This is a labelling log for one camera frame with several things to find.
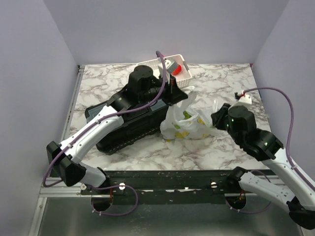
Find black mounting rail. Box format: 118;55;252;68
81;167;247;206

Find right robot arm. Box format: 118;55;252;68
211;103;315;230

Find green fake guava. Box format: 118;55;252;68
183;111;192;120

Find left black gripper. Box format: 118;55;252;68
139;73;189;106

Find white perforated plastic basket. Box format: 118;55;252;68
136;54;192;89

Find white lemon print plastic bag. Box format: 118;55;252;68
160;86;220;140

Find black plastic toolbox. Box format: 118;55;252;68
85;98;168;155

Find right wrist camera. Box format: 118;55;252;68
234;91;252;107

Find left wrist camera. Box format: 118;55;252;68
158;59;179;76

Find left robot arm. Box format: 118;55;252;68
46;62;188;194

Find red fake apple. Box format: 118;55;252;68
172;64;182;76

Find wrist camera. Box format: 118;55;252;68
234;91;252;107
158;59;179;76

